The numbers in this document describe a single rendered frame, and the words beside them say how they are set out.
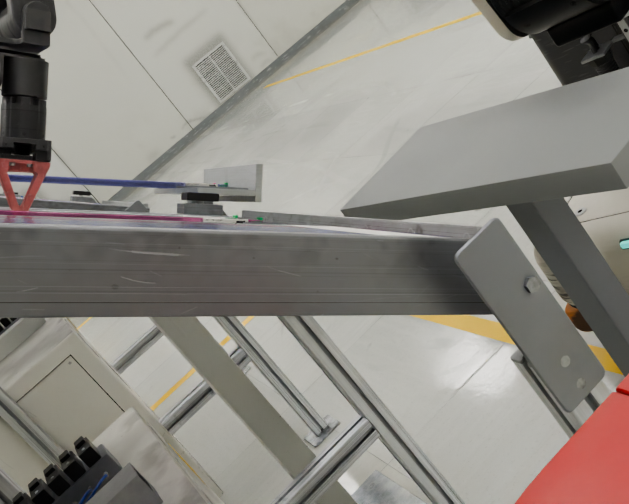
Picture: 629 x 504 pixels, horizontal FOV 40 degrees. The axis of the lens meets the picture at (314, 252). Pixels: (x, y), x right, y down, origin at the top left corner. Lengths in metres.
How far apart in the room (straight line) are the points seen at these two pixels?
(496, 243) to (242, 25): 8.64
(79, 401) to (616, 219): 1.25
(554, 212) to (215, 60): 7.89
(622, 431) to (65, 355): 1.80
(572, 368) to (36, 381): 1.55
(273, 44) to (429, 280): 8.68
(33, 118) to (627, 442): 0.94
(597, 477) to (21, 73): 0.96
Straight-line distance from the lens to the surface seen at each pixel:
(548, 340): 0.71
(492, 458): 1.79
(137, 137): 8.86
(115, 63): 8.90
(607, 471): 0.37
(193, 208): 1.32
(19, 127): 1.18
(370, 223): 0.92
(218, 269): 0.63
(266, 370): 2.17
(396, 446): 1.53
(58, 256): 0.61
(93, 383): 2.12
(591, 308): 1.45
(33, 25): 1.18
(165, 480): 1.06
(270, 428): 1.69
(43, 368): 2.10
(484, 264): 0.67
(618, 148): 1.07
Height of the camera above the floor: 1.01
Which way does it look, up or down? 17 degrees down
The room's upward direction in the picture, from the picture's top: 38 degrees counter-clockwise
